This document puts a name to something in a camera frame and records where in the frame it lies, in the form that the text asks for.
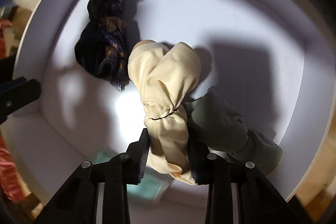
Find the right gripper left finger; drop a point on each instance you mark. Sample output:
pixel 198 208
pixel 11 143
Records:
pixel 76 200

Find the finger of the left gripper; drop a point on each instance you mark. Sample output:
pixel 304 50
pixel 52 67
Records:
pixel 16 94

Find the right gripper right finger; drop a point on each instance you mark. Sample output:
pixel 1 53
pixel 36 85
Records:
pixel 239 192

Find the sage green cloth bundle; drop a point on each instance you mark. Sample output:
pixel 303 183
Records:
pixel 223 129

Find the cream yellow cloth bundle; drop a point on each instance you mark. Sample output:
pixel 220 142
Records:
pixel 163 76

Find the red satin cushion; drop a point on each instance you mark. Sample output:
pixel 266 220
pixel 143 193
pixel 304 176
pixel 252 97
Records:
pixel 9 178

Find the mint green packet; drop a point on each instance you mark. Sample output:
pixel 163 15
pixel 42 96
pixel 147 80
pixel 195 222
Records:
pixel 151 188

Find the navy lace garment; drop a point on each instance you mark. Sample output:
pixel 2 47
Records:
pixel 102 49

